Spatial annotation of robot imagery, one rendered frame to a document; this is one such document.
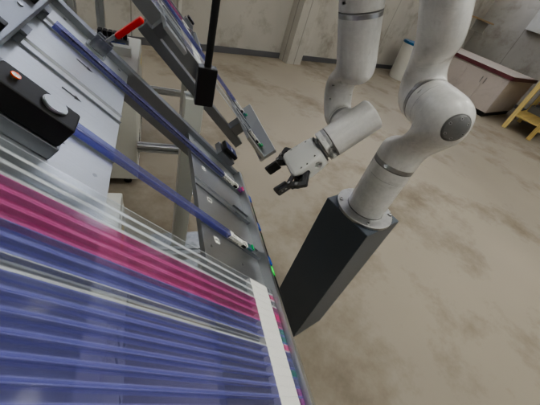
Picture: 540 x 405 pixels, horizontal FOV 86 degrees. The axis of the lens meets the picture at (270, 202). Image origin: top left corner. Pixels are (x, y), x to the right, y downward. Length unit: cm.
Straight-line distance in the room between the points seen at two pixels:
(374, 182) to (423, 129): 21
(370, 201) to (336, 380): 83
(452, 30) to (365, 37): 17
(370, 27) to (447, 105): 24
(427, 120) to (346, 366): 110
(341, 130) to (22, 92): 62
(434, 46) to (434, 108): 13
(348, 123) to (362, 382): 111
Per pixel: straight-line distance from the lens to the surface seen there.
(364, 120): 78
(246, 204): 78
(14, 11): 44
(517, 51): 1009
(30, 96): 36
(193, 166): 67
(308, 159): 77
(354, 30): 69
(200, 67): 36
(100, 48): 69
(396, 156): 85
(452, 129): 77
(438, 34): 76
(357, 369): 153
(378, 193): 90
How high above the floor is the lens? 124
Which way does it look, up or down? 39 degrees down
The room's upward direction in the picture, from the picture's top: 20 degrees clockwise
